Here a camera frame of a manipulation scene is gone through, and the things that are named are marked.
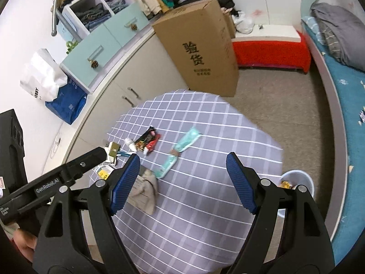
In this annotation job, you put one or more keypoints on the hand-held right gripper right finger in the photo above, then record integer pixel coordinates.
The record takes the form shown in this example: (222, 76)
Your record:
(242, 182)

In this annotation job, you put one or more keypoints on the teal patterned bed sheet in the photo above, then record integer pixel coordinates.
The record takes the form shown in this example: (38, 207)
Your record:
(348, 105)

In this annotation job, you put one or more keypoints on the blue folded clothes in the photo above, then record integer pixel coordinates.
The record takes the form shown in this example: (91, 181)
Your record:
(117, 5)

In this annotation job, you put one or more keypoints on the red cloth bench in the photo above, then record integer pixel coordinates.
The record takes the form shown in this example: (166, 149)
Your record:
(268, 54)

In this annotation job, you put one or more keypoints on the white low cabinet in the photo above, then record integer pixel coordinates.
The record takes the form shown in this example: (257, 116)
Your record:
(114, 91)

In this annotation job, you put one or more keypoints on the black clothing heap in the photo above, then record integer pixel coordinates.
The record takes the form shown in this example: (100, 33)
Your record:
(225, 2)

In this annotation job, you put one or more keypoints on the dark folded jeans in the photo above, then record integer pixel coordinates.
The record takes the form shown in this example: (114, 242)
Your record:
(92, 15)

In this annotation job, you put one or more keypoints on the teal white wrapper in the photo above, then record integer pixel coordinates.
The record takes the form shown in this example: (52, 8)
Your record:
(186, 141)
(166, 166)

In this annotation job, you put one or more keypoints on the white board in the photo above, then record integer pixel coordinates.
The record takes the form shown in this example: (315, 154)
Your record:
(271, 32)

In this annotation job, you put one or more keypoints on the white lilac shelf unit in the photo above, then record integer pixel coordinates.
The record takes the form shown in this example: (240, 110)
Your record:
(71, 14)

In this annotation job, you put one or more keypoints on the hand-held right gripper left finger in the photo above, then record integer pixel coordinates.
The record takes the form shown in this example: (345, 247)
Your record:
(125, 182)

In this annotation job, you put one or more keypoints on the grey quilt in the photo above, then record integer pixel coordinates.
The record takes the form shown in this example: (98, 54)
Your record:
(342, 34)

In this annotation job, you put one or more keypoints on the black red snack wrapper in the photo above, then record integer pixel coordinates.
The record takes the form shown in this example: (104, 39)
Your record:
(144, 138)

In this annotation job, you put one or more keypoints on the green artificial plant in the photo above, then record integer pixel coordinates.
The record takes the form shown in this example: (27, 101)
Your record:
(71, 47)

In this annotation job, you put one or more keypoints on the blue checked pillow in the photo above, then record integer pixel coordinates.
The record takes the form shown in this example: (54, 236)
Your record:
(310, 28)

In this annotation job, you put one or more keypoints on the large cardboard box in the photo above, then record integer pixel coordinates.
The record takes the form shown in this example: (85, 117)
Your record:
(194, 48)

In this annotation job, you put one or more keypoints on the table with checked cloth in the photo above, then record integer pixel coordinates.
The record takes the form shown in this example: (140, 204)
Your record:
(199, 114)

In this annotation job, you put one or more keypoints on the peach wrapper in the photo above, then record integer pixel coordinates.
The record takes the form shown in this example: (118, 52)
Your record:
(288, 184)

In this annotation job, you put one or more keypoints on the blue plastic basin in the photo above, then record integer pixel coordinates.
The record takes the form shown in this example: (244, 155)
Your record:
(302, 177)

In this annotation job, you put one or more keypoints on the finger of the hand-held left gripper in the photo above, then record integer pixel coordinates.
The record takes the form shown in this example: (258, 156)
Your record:
(88, 161)

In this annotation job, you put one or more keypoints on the grey plaid blanket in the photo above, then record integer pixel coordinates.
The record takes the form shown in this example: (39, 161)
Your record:
(326, 37)

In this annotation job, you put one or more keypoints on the beige rag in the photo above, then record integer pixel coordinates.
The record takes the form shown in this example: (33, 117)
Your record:
(144, 191)

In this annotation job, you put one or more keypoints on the olive green box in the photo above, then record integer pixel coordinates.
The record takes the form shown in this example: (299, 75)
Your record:
(113, 151)

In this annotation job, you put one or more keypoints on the white plastic bag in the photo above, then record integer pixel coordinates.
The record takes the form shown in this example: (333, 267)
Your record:
(242, 22)

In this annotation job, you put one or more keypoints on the blue shopping bag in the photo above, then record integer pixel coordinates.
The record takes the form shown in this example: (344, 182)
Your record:
(67, 104)

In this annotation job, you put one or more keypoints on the person's left hand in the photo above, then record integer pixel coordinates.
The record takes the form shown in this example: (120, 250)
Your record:
(24, 245)

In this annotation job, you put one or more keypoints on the yellow packet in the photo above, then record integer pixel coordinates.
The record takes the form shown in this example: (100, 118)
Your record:
(104, 172)

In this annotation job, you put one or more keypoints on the white paper bag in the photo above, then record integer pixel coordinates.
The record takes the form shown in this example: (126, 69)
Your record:
(42, 74)

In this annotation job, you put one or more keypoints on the small white bottle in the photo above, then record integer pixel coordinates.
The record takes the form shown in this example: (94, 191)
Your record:
(130, 145)

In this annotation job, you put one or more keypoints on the teal drawer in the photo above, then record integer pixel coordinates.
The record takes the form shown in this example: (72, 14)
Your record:
(77, 62)
(119, 31)

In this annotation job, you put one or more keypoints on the bunk bed with teal sheet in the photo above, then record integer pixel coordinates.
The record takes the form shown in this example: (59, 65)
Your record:
(330, 91)

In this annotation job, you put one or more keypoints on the pinecone ornament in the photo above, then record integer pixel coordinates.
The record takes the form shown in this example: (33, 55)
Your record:
(94, 64)
(134, 26)

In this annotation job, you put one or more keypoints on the metal handrail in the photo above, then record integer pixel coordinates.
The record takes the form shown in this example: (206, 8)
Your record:
(55, 11)

